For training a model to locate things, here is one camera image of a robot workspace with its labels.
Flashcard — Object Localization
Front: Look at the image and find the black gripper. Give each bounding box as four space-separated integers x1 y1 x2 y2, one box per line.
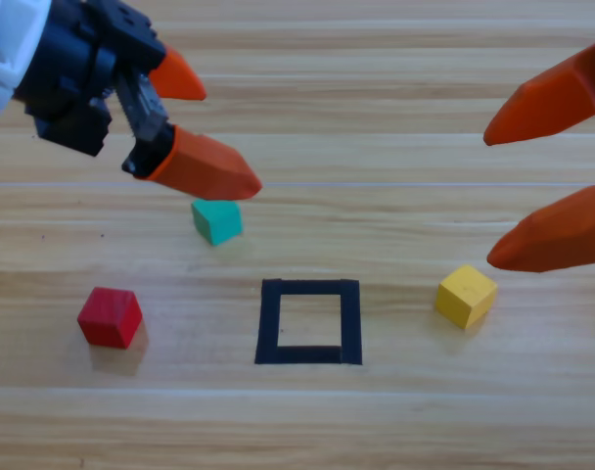
13 0 208 159

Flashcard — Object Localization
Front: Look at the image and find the yellow wooden block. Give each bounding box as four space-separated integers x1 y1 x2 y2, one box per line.
435 264 499 330

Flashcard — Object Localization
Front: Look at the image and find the white wrist mount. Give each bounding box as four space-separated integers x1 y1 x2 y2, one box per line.
0 0 52 129

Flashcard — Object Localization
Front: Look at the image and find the red wooden block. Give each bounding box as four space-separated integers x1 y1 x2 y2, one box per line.
76 286 144 350

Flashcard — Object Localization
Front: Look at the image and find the green wooden block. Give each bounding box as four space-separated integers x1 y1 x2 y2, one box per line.
190 198 244 247

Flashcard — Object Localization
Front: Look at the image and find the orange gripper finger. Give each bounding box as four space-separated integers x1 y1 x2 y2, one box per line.
120 124 264 202
482 34 595 147
486 184 595 273

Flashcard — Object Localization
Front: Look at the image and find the black tape square outline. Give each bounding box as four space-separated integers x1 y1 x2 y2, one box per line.
253 277 364 366

